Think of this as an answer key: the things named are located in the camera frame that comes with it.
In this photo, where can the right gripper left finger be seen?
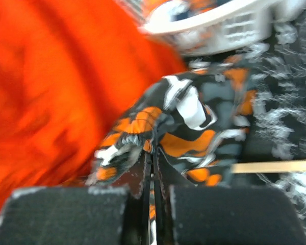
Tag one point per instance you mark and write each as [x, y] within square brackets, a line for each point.
[140, 200]

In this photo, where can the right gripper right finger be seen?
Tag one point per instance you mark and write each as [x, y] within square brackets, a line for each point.
[165, 176]

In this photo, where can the black orange patterned shorts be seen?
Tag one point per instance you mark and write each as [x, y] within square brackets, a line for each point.
[199, 118]

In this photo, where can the wooden clothes rack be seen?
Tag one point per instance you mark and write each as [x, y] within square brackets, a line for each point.
[270, 167]

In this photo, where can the white laundry basket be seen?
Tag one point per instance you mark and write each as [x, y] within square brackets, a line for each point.
[197, 28]

